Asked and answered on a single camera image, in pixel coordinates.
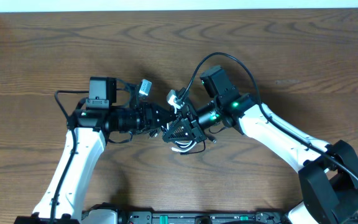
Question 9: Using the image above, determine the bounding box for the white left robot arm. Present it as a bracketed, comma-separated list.
[15, 77, 172, 223]

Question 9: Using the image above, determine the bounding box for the black micro USB cable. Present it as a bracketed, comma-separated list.
[178, 133, 217, 156]

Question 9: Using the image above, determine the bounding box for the black mounting rail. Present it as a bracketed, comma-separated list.
[82, 202, 358, 224]

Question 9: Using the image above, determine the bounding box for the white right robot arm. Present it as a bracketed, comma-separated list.
[162, 90, 358, 223]

